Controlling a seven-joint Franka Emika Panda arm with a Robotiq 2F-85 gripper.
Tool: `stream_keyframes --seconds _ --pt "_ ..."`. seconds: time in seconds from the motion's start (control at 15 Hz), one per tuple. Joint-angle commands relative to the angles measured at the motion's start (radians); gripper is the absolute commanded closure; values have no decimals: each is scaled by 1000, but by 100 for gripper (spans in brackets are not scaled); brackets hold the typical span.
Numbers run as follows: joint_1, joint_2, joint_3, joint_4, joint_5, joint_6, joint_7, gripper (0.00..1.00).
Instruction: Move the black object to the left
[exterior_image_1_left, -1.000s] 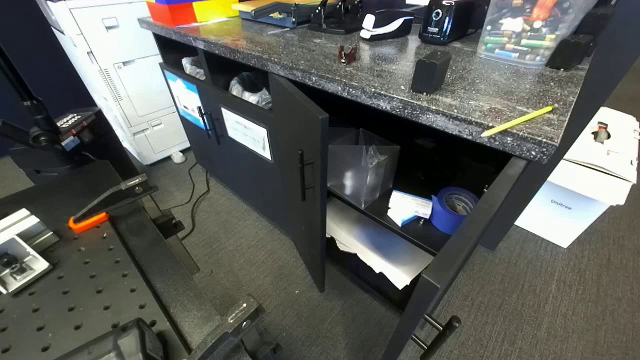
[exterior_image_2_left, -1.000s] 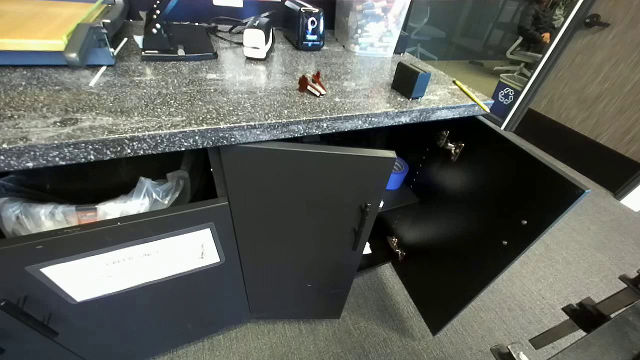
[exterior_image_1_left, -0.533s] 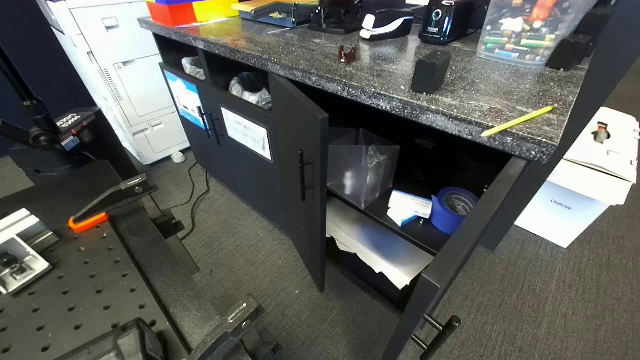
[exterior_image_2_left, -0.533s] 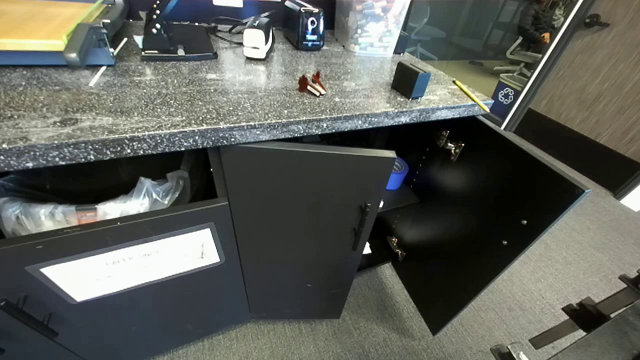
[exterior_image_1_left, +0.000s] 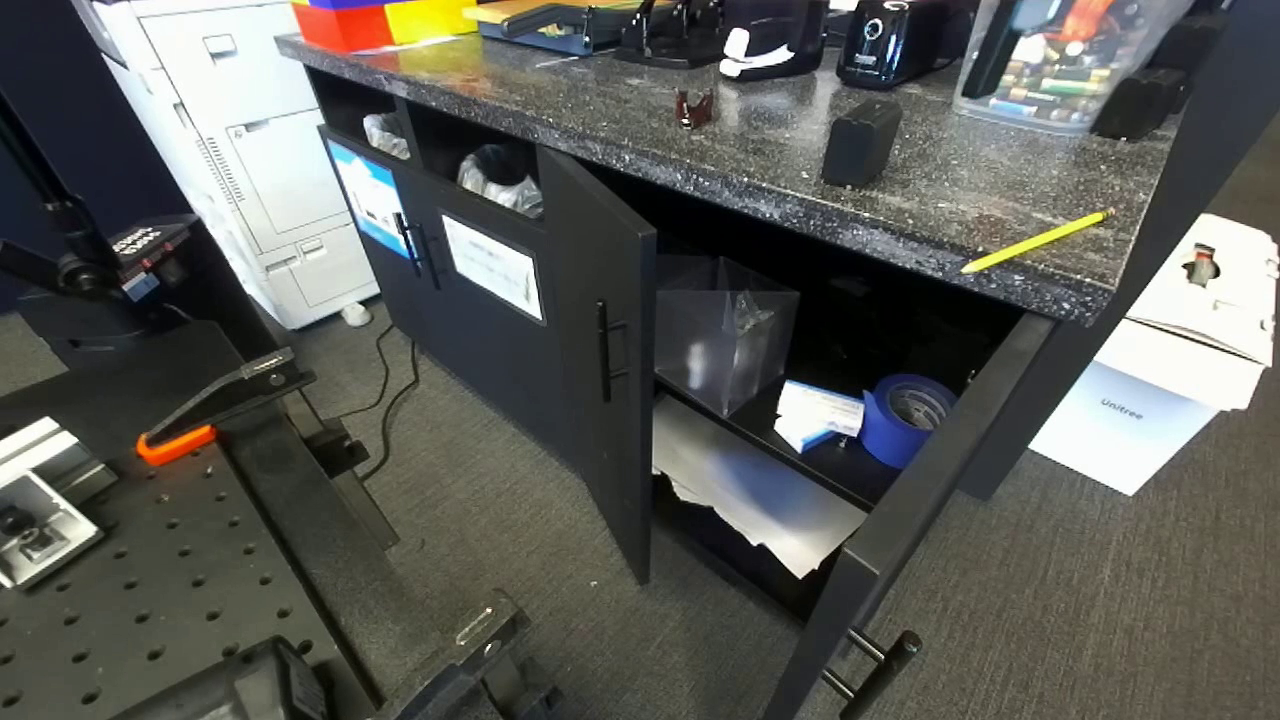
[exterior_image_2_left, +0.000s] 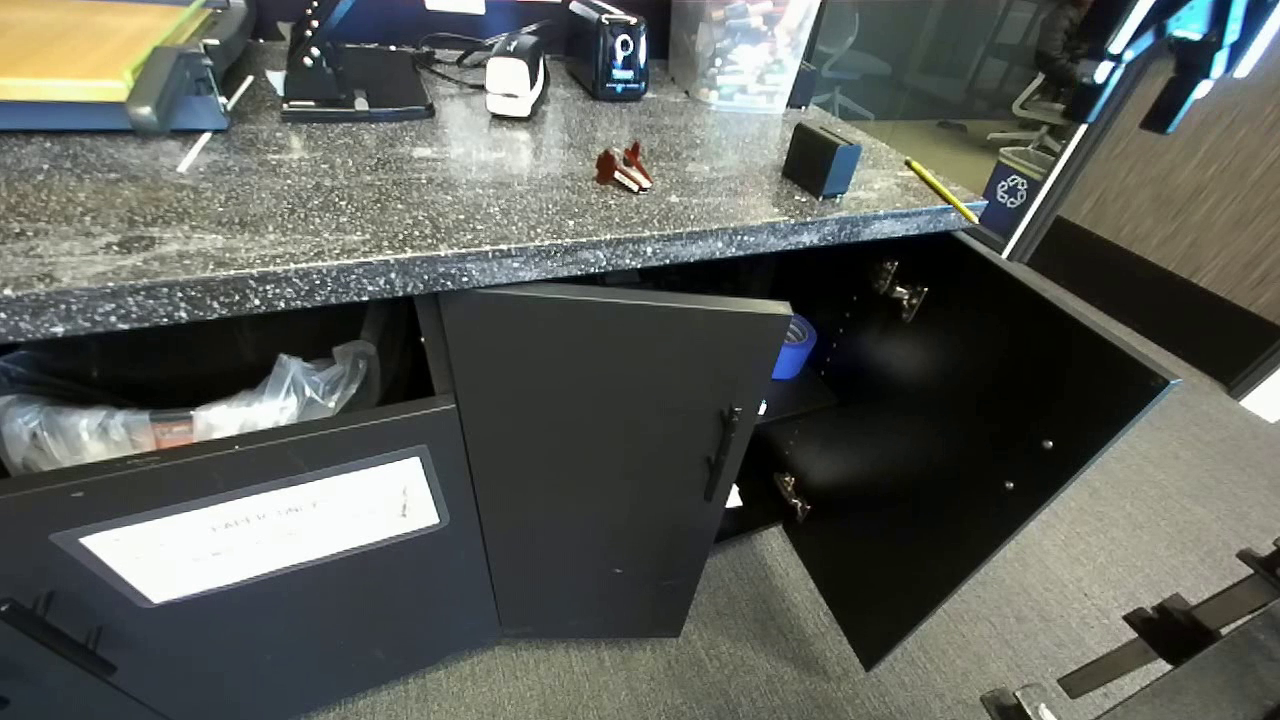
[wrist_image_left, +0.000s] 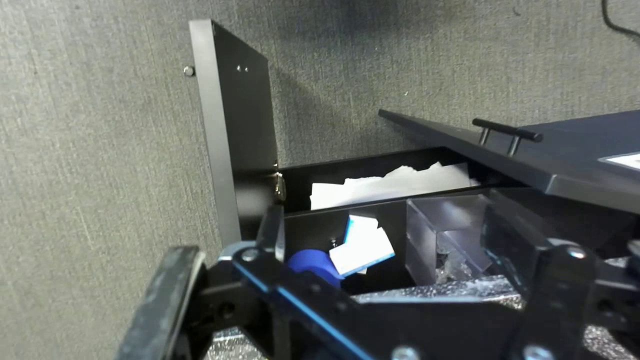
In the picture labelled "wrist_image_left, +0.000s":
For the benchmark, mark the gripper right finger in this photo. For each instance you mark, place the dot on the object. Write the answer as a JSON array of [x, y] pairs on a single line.
[[565, 280]]

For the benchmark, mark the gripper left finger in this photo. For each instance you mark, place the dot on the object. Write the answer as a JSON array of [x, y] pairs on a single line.
[[305, 305]]

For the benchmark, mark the blue tape roll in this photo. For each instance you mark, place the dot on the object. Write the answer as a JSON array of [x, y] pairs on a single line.
[[312, 262]]

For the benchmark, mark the white box with blue edge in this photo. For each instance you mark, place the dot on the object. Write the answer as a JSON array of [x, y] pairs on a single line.
[[361, 225], [362, 252]]

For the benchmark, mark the black cabinet door with label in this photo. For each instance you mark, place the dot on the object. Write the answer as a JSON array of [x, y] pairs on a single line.
[[565, 160]]

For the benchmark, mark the black cabinet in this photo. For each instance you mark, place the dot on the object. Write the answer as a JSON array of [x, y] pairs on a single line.
[[300, 185]]

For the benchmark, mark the clear plastic box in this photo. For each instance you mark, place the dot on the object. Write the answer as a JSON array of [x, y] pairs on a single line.
[[445, 225]]

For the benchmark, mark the white crumpled paper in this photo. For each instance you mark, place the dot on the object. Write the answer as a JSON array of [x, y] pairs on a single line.
[[395, 184]]

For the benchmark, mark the small silver door knob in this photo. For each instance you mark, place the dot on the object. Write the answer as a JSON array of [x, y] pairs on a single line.
[[188, 71]]

